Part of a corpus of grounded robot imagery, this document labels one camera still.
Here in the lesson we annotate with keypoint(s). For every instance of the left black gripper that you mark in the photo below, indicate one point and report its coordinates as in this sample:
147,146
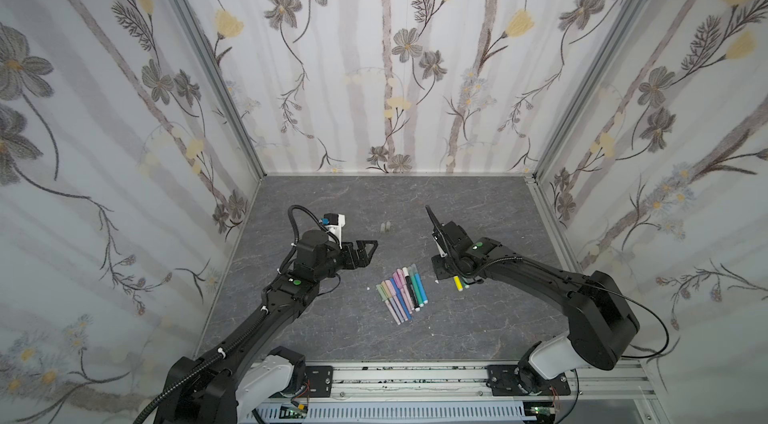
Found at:
364,260

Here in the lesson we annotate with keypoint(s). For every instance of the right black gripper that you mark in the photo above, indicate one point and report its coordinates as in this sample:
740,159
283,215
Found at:
450,265

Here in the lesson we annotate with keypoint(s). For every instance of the yellow highlighter marker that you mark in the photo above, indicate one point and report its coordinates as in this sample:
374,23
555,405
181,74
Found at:
458,283

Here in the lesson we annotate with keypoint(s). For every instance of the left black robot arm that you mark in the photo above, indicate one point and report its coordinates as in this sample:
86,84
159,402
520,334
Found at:
215,387

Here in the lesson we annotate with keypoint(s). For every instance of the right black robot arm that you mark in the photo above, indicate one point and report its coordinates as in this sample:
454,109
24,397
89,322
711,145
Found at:
601,324

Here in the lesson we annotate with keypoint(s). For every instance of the tan cap blue pen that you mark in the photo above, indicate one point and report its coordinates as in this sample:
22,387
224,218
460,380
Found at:
387,299

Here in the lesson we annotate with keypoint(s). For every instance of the purple cap pink pen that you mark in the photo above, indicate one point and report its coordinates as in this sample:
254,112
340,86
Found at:
401,294

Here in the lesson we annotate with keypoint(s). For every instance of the pink speckled pen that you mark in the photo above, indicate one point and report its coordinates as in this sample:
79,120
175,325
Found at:
404,289

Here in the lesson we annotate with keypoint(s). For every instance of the black white pen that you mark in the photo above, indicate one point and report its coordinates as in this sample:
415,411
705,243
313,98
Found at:
412,288

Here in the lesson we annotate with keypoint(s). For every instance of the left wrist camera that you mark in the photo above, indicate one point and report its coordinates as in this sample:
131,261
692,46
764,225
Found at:
334,223

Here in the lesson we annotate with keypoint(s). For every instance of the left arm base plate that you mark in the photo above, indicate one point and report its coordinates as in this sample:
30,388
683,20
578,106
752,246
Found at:
317,382

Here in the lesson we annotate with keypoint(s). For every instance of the aluminium mounting rail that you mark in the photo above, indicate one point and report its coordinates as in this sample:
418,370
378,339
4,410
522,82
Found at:
466,381

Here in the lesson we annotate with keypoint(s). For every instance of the white perforated cable duct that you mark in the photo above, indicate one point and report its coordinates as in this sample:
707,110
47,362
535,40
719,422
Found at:
403,412

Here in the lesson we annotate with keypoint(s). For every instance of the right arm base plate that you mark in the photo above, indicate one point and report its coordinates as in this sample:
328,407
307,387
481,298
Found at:
511,380

